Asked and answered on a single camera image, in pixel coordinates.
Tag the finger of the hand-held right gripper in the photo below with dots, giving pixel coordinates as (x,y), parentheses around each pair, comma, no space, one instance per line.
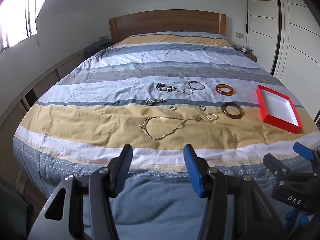
(303,151)
(273,163)

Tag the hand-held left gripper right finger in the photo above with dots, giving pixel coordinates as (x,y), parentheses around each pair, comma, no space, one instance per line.
(193,170)

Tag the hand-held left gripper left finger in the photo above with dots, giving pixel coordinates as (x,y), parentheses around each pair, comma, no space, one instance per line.
(125,160)

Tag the red jewelry box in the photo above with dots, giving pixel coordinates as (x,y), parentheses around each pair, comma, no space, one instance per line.
(277,105)

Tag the twisted hoop earrings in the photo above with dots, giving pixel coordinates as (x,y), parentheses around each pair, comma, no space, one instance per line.
(215,118)

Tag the dark brown bangle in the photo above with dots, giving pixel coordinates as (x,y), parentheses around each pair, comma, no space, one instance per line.
(231,116)

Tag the amber orange bangle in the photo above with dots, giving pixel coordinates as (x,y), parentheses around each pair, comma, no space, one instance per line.
(225,93)

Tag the person's right hand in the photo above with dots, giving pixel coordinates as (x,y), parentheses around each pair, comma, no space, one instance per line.
(300,222)

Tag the striped bed cover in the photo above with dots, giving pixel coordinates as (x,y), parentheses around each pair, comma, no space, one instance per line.
(100,120)

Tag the large silver bangle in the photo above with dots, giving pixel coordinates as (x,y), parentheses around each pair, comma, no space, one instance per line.
(196,81)

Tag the wooden nightstand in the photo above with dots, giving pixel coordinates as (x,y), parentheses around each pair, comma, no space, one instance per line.
(252,58)

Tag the lilac cloth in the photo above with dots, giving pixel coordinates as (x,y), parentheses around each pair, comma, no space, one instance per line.
(249,50)

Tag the low white cabinet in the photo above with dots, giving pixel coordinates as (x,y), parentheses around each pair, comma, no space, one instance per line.
(45,77)

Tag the grey cloth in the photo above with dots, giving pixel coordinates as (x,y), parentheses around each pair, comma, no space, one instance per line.
(98,47)

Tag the small white box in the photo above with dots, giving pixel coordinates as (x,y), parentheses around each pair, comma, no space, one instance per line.
(242,50)

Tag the white wardrobe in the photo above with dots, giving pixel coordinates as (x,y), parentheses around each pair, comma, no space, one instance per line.
(295,30)

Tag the hanging dark garment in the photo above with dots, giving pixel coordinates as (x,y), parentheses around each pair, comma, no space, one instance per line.
(247,22)

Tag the wooden headboard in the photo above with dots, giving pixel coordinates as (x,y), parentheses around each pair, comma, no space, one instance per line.
(162,21)

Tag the window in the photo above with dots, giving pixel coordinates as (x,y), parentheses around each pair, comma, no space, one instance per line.
(15,12)

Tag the beige wall switch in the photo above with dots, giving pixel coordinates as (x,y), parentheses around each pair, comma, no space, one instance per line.
(239,35)

